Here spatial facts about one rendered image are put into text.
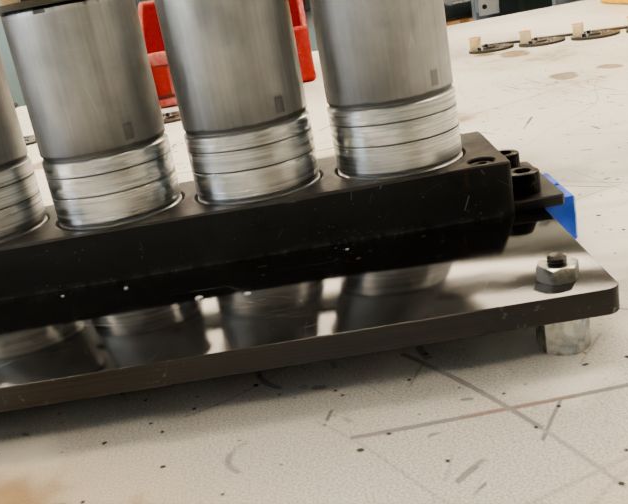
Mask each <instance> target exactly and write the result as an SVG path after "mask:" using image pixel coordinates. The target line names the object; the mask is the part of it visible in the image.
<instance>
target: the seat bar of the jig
mask: <svg viewBox="0 0 628 504"><path fill-rule="evenodd" d="M460 136H461V144H462V149H461V150H462V153H463V157H462V158H461V159H459V160H458V161H456V162H454V163H452V164H449V165H447V166H444V167H441V168H438V169H435V170H431V171H428V172H424V173H419V174H415V175H409V176H403V177H397V178H389V179H377V180H354V179H346V178H342V177H339V176H338V168H337V165H336V159H335V156H333V157H327V158H321V159H317V160H318V166H319V173H320V177H321V179H320V180H319V181H318V182H316V183H314V184H313V185H311V186H309V187H306V188H304V189H302V190H299V191H296V192H293V193H290V194H287V195H284V196H280V197H276V198H272V199H268V200H263V201H258V202H252V203H245V204H237V205H205V204H201V203H199V201H198V195H197V192H196V187H195V183H194V180H193V181H187V182H181V183H179V186H180V190H181V193H180V194H181V195H182V199H183V200H182V201H181V202H180V203H179V204H177V205H175V206H174V207H172V208H170V209H168V210H165V211H163V212H161V213H158V214H156V215H153V216H150V217H147V218H144V219H140V220H137V221H133V222H130V223H126V224H121V225H117V226H112V227H106V228H100V229H93V230H81V231H69V230H62V229H60V225H59V223H60V222H59V221H58V219H57V215H56V212H55V208H54V205H49V206H45V210H46V215H47V217H48V220H49V221H48V222H47V223H45V224H44V225H42V226H41V227H39V228H37V229H35V230H33V231H31V232H29V233H26V234H24V235H21V236H19V237H16V238H13V239H11V240H8V241H5V242H1V243H0V301H2V300H8V299H14V298H20V297H26V296H32V295H38V294H44V293H50V292H56V291H62V290H68V289H74V288H80V287H86V286H92V285H98V284H104V283H110V282H115V281H121V280H127V279H133V278H139V277H145V276H151V275H157V274H163V273H169V272H175V271H181V270H187V269H193V268H199V267H205V266H211V265H217V264H223V263H229V262H235V261H241V260H247V259H253V258H259V257H265V256H271V255H276V254H282V253H288V252H294V251H300V250H306V249H312V248H318V247H324V246H330V245H336V244H342V243H348V242H354V241H360V240H366V239H372V238H378V237H384V236H390V235H396V234H402V233H408V232H414V231H420V230H426V229H432V228H437V227H443V226H449V225H455V224H461V223H467V222H473V221H479V220H485V219H491V218H497V217H503V216H509V215H514V214H515V204H514V194H513V184H512V174H511V165H510V161H509V160H508V159H507V158H506V157H505V156H504V155H503V154H502V153H501V152H500V151H499V150H498V149H496V148H495V147H494V146H493V145H492V144H491V143H490V142H489V141H488V140H487V139H486V138H485V137H484V136H483V135H482V134H481V133H480V132H478V131H476V132H470V133H464V134H460Z"/></svg>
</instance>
